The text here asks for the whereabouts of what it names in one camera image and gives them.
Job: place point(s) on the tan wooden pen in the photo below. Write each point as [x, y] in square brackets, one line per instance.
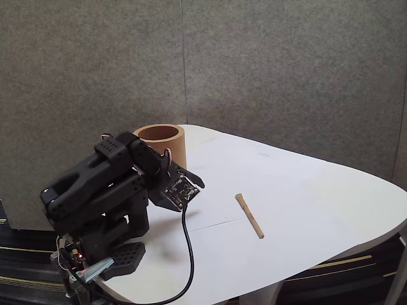
[249, 216]

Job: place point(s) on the brown cylindrical pen holder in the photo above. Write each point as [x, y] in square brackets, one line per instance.
[176, 149]

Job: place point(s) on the grey metal table clamp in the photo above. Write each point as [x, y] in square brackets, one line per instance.
[95, 268]

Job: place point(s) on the white table leg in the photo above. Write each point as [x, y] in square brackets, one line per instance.
[395, 279]
[264, 295]

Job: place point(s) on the bare camera circuit board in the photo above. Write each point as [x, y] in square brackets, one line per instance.
[181, 190]

